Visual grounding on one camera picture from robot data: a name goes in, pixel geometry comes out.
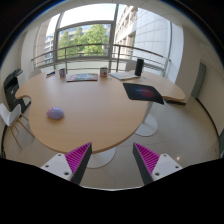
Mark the black office printer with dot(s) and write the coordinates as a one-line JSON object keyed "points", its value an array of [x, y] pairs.
{"points": [[12, 88]]}

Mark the white chair with wooden legs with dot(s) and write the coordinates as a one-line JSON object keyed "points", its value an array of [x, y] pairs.
{"points": [[9, 115]]}

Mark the metal balcony railing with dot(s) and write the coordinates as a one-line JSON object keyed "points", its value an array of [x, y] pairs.
{"points": [[100, 45]]}

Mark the small printed drink can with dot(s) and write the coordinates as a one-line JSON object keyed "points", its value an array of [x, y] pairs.
{"points": [[62, 73]]}

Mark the white chair behind table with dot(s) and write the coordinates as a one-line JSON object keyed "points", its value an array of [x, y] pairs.
{"points": [[34, 73], [130, 65]]}

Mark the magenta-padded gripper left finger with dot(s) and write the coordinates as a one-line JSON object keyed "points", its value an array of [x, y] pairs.
{"points": [[78, 156]]}

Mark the black printed mouse pad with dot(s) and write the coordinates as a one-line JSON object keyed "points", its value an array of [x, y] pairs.
{"points": [[143, 92]]}

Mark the dark red magazine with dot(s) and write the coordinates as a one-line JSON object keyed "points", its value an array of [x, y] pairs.
{"points": [[82, 77]]}

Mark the black cylinder speaker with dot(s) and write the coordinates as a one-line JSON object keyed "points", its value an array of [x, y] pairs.
{"points": [[139, 67]]}

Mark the grey-green door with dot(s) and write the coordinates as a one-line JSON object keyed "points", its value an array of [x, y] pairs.
{"points": [[199, 80]]}

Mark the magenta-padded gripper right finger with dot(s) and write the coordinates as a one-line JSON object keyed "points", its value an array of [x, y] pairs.
{"points": [[146, 158]]}

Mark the small black stapler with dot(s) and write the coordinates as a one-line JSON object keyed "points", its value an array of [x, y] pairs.
{"points": [[50, 74]]}

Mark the lilac and pink computer mouse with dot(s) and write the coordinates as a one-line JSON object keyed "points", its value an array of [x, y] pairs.
{"points": [[55, 113]]}

